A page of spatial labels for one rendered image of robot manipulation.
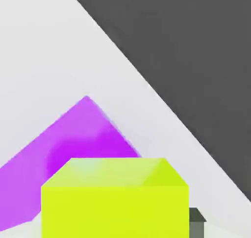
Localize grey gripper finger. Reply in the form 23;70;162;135
189;207;251;238

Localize small yellow cube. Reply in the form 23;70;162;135
40;158;190;238

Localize large purple box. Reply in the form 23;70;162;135
0;95;142;232

